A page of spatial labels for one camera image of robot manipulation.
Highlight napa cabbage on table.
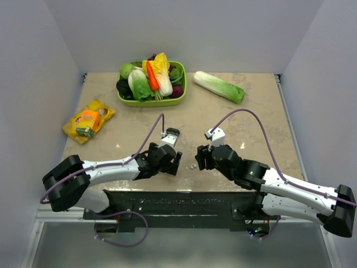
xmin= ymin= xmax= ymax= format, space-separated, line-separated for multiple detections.
xmin=193 ymin=71 xmax=245 ymax=104

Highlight green white bok choy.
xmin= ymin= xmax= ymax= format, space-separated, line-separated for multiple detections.
xmin=128 ymin=70 xmax=154 ymax=102

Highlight yellow snack bag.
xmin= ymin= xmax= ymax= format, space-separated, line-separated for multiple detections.
xmin=62 ymin=99 xmax=116 ymax=145

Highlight yellow leaf cabbage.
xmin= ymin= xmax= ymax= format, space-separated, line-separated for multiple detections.
xmin=142 ymin=52 xmax=172 ymax=99

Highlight round green vegetable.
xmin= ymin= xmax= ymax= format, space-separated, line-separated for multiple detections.
xmin=119 ymin=63 xmax=136 ymax=79

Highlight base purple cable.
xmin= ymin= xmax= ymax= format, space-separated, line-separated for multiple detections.
xmin=89 ymin=209 xmax=149 ymax=247
xmin=250 ymin=214 xmax=282 ymax=241

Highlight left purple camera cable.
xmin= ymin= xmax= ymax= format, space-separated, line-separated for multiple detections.
xmin=39 ymin=113 xmax=165 ymax=204

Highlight orange green small box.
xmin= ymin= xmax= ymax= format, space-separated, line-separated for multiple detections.
xmin=76 ymin=110 xmax=100 ymax=137

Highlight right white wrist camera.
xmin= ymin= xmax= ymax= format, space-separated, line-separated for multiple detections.
xmin=204 ymin=127 xmax=225 ymax=151

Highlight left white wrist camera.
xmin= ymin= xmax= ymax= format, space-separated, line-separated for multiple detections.
xmin=159 ymin=128 xmax=180 ymax=148

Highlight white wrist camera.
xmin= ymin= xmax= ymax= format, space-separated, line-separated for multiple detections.
xmin=204 ymin=127 xmax=225 ymax=151
xmin=159 ymin=128 xmax=180 ymax=148

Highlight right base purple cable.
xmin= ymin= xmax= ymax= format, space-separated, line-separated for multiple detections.
xmin=250 ymin=214 xmax=282 ymax=241

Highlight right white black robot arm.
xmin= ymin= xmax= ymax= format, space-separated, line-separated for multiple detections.
xmin=195 ymin=145 xmax=356 ymax=238

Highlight dark green spinach leaves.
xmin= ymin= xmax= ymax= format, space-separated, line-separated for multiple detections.
xmin=169 ymin=68 xmax=184 ymax=85

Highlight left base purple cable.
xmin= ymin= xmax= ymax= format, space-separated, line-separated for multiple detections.
xmin=89 ymin=209 xmax=149 ymax=247

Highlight orange toy carrot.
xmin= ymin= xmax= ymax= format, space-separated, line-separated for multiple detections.
xmin=146 ymin=61 xmax=160 ymax=92

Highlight purple beet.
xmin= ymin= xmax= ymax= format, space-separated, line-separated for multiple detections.
xmin=170 ymin=85 xmax=184 ymax=99

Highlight aluminium front rail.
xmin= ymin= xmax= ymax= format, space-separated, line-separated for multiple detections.
xmin=35 ymin=206 xmax=116 ymax=223

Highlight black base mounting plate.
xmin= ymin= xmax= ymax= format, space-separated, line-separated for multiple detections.
xmin=84 ymin=192 xmax=277 ymax=232

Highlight dark black vegetable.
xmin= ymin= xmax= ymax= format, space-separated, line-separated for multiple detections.
xmin=116 ymin=79 xmax=133 ymax=98

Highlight green plastic vegetable tray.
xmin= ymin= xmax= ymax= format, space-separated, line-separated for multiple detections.
xmin=117 ymin=61 xmax=187 ymax=107

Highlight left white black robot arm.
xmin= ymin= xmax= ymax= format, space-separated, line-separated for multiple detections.
xmin=40 ymin=142 xmax=182 ymax=213

